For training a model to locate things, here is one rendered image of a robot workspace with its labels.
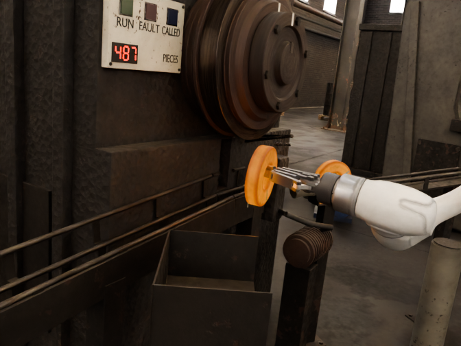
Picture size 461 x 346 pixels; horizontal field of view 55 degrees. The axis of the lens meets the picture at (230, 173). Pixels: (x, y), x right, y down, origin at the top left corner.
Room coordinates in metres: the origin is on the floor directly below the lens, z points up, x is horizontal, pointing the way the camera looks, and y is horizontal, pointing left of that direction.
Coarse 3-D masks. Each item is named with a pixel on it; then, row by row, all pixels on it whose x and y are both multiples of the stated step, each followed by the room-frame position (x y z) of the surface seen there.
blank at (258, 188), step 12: (252, 156) 1.05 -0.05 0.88; (264, 156) 1.04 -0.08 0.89; (276, 156) 1.14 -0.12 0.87; (252, 168) 1.03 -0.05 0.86; (264, 168) 1.05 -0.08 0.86; (252, 180) 1.02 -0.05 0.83; (264, 180) 1.12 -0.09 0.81; (252, 192) 1.02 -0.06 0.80; (264, 192) 1.08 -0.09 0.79; (252, 204) 1.06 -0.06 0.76
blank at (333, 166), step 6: (324, 162) 1.66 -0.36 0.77; (330, 162) 1.65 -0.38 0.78; (336, 162) 1.65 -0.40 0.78; (318, 168) 1.65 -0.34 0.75; (324, 168) 1.63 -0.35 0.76; (330, 168) 1.64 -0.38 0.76; (336, 168) 1.65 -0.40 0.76; (342, 168) 1.66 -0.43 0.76; (348, 168) 1.67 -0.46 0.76; (342, 174) 1.66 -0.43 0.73
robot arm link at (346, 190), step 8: (344, 176) 0.97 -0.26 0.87; (352, 176) 0.97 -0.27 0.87; (336, 184) 0.97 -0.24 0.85; (344, 184) 0.95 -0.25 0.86; (352, 184) 0.94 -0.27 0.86; (360, 184) 0.94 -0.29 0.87; (336, 192) 0.94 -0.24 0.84; (344, 192) 0.94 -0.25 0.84; (352, 192) 0.93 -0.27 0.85; (336, 200) 0.94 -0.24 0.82; (344, 200) 0.93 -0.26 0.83; (352, 200) 0.92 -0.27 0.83; (336, 208) 0.95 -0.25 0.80; (344, 208) 0.94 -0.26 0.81; (352, 208) 0.92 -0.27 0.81
